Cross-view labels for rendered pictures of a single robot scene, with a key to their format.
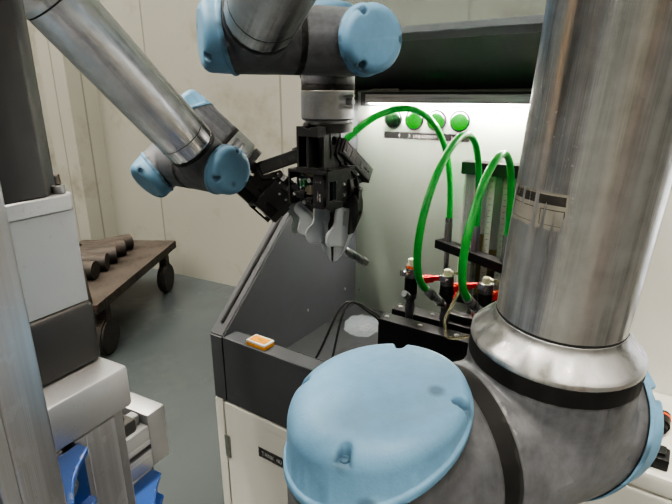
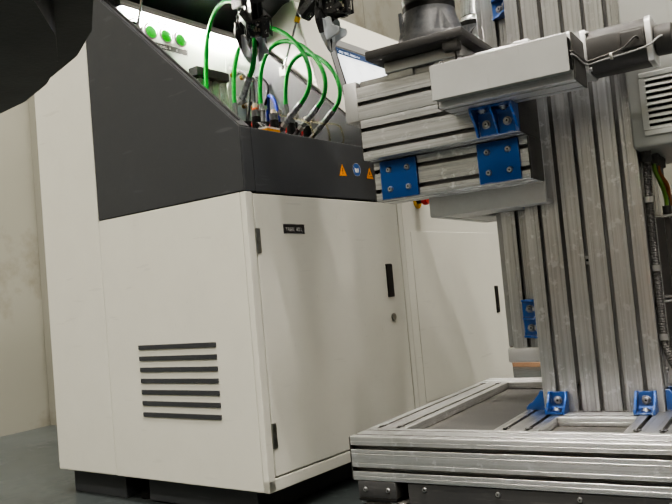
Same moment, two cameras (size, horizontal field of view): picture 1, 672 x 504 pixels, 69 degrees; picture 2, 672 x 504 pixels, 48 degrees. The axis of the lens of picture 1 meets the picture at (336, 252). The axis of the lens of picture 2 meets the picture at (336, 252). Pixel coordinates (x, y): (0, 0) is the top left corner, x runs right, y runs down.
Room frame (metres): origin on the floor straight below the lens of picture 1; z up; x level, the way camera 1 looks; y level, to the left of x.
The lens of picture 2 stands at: (0.66, 2.08, 0.53)
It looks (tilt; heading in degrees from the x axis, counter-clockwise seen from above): 3 degrees up; 273
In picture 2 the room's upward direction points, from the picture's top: 5 degrees counter-clockwise
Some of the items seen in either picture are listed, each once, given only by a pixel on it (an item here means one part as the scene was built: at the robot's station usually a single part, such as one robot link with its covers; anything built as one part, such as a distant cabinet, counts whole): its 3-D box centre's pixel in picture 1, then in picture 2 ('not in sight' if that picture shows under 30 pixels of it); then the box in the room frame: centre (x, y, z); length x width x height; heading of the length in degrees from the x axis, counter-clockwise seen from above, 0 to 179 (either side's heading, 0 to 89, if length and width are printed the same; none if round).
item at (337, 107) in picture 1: (329, 107); not in sight; (0.73, 0.01, 1.42); 0.08 x 0.08 x 0.05
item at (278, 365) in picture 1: (350, 414); (324, 170); (0.79, -0.03, 0.87); 0.62 x 0.04 x 0.16; 56
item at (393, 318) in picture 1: (459, 361); not in sight; (0.92, -0.26, 0.91); 0.34 x 0.10 x 0.15; 56
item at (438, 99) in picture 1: (467, 99); (187, 24); (1.21, -0.31, 1.43); 0.54 x 0.03 x 0.02; 56
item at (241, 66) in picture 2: not in sight; (245, 103); (1.07, -0.51, 1.20); 0.13 x 0.03 x 0.31; 56
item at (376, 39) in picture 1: (343, 42); not in sight; (0.63, -0.01, 1.50); 0.11 x 0.11 x 0.08; 21
